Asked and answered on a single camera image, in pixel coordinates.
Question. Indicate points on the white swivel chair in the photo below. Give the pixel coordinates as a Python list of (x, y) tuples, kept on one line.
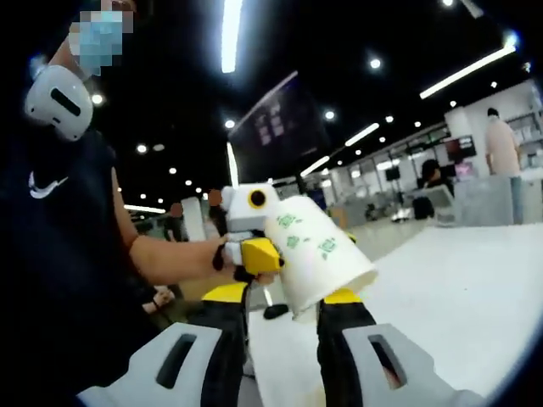
[(441, 199)]

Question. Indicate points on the white worn device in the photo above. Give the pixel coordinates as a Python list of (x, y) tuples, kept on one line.
[(42, 110)]

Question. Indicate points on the green print paper cup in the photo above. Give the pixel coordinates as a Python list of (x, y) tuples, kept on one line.
[(322, 263)]

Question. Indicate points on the hanging sign panel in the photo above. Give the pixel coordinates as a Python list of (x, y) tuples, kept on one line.
[(280, 123)]

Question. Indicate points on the wooden cabinet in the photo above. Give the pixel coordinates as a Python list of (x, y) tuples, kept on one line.
[(340, 217)]

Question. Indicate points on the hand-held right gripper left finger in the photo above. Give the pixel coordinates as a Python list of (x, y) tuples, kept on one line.
[(169, 369)]

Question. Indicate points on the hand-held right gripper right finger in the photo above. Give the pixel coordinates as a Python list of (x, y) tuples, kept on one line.
[(394, 373)]

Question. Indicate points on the small black object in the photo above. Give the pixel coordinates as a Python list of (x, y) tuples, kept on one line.
[(275, 312)]

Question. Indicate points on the dark display screen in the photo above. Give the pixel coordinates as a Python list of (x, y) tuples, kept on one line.
[(460, 148)]

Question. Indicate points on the white table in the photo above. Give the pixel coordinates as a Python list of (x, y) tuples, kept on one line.
[(445, 297)]

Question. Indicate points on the straight ceiling light strip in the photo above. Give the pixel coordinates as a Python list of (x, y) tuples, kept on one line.
[(361, 135), (232, 38), (315, 166)]

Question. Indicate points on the curved ceiling light strip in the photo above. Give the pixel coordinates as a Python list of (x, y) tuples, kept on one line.
[(466, 72)]

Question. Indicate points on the black monitor on stand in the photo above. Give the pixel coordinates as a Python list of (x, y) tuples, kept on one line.
[(392, 174)]

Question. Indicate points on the person's left hand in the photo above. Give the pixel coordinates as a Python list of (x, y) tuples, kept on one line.
[(259, 280)]

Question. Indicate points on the pink lit monitor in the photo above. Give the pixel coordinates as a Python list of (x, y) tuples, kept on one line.
[(463, 171)]

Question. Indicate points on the person's black shirt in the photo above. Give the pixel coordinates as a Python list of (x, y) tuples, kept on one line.
[(63, 233)]

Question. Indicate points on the white storage shelf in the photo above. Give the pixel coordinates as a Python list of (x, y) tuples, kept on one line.
[(530, 135)]

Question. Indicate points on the grey office partition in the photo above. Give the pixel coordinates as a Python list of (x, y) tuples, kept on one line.
[(479, 203)]

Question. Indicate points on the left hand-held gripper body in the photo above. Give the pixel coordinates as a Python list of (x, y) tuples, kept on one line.
[(244, 210)]

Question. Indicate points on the round ceiling downlights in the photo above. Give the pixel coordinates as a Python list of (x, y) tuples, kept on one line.
[(375, 63)]

